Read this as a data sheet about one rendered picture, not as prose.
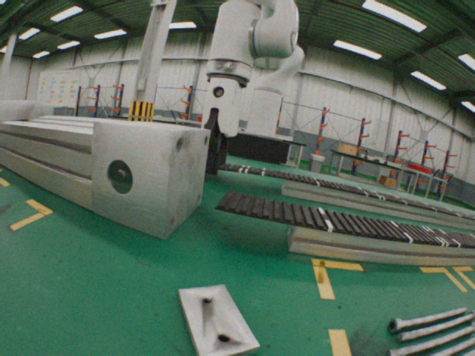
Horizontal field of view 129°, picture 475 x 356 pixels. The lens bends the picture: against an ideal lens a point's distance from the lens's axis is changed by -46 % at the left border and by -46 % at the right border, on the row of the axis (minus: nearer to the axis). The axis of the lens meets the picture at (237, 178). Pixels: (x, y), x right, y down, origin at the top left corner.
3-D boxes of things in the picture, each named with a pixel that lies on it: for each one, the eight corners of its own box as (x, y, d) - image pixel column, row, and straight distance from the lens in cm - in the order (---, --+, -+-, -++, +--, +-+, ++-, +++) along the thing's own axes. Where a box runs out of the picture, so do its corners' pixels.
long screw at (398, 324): (390, 335, 17) (398, 325, 16) (385, 325, 17) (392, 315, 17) (463, 317, 25) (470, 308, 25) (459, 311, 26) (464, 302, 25)
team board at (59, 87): (30, 143, 672) (35, 70, 675) (40, 141, 709) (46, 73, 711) (69, 146, 578) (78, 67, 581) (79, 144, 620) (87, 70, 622)
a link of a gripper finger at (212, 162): (218, 138, 34) (212, 179, 35) (223, 138, 37) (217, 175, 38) (200, 135, 35) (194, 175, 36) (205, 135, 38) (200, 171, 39)
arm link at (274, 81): (256, 94, 97) (265, 47, 104) (297, 101, 95) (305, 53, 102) (251, 87, 85) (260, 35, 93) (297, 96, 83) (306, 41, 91)
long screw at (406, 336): (467, 316, 25) (473, 308, 25) (473, 322, 25) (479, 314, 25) (393, 337, 17) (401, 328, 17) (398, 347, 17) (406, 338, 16)
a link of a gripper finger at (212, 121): (211, 116, 31) (209, 148, 34) (225, 101, 38) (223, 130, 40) (202, 114, 32) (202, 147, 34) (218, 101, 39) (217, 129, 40)
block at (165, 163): (206, 198, 30) (216, 130, 28) (165, 240, 19) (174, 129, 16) (151, 185, 33) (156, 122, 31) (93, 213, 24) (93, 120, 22)
